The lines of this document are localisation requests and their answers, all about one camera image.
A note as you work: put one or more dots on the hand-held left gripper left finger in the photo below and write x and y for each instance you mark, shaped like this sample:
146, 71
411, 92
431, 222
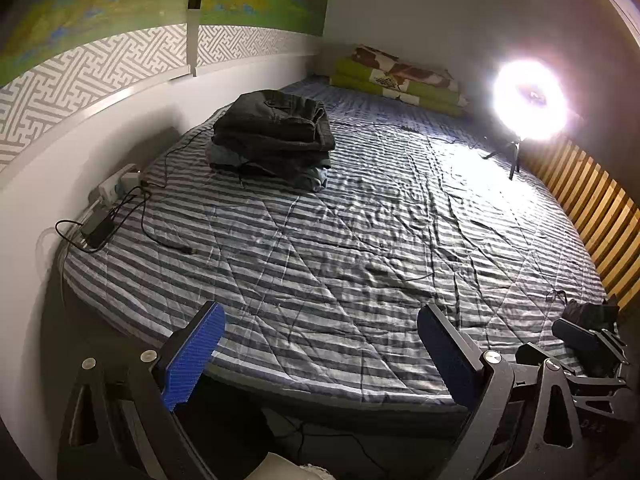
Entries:
195, 355

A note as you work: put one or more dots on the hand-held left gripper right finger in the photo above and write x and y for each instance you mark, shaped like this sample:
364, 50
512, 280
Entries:
450, 355

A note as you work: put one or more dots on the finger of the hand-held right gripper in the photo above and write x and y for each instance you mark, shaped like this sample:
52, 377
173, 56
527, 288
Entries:
580, 335

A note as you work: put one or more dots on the black garment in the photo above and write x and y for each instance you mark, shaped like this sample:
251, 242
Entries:
590, 315

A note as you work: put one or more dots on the grey woven garment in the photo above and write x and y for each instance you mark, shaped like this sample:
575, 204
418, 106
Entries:
275, 120

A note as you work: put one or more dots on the blue striped quilted blanket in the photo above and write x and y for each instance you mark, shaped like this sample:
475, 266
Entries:
325, 260

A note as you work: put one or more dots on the black power adapter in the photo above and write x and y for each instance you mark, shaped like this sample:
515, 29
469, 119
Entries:
97, 230

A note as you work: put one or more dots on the white power strip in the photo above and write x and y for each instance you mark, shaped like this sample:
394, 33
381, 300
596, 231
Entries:
117, 185

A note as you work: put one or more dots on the dark folded garment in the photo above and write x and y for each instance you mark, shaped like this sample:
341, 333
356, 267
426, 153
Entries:
260, 160

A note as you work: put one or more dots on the light blue folded garment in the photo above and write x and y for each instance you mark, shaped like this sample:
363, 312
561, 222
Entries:
315, 177

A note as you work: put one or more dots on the green folded blanket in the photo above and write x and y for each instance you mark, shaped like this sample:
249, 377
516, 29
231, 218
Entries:
360, 77

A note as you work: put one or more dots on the brown patterned folded blanket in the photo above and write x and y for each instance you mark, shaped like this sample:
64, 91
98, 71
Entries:
400, 67

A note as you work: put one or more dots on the wooden slat bed rail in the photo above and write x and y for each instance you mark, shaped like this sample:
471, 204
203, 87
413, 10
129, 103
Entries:
600, 210

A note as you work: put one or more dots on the green wall map poster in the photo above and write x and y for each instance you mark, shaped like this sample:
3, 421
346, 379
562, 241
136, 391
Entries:
100, 0

